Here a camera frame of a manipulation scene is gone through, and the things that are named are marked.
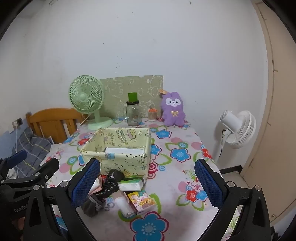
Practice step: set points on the pink packet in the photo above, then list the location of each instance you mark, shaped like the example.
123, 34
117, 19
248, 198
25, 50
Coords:
93, 191

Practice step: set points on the glass mug jar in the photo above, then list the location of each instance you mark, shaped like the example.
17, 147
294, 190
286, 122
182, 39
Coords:
133, 114

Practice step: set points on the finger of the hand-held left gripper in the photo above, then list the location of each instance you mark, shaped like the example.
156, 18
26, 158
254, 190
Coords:
17, 157
49, 165

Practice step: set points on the green patterned board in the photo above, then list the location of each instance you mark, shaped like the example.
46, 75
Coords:
129, 84

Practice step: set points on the small jar with orange lid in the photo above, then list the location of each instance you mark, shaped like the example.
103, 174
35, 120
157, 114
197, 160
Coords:
152, 114

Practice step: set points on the white crumpled cloth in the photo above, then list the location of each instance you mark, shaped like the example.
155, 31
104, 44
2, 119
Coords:
10, 173

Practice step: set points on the cartoon print tissue pack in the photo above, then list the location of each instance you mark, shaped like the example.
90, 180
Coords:
141, 201

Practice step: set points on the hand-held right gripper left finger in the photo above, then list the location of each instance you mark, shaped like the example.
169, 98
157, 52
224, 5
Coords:
85, 183

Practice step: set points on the wall socket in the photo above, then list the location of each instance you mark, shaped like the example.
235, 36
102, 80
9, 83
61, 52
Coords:
18, 122

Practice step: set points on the purple plush bunny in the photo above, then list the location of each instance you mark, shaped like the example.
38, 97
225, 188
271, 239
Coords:
173, 111

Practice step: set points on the yellow printed storage box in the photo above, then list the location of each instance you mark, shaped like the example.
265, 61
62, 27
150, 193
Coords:
129, 160

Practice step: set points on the green tissue pack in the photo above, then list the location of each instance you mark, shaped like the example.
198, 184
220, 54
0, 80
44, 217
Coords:
129, 185

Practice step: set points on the grey plaid cloth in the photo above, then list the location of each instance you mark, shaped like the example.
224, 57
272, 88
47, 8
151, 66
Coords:
34, 148

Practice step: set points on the floral white bedding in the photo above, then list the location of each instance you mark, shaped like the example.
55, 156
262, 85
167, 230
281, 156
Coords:
57, 150

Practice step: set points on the beige door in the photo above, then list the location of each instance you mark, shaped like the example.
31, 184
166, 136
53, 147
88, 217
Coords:
277, 115

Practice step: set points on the pale plastic bag roll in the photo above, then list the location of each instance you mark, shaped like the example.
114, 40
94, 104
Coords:
122, 205

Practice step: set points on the green desk fan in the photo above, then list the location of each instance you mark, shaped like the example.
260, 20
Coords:
85, 96

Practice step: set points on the green plastic cup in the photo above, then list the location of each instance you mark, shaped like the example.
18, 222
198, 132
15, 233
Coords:
132, 97

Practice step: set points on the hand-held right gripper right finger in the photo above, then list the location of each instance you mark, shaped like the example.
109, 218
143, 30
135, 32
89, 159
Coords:
209, 183

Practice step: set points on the black plastic bag roll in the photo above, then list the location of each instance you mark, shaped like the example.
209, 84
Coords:
111, 183

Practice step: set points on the white standing fan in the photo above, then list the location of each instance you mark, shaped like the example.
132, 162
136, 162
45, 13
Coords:
240, 129

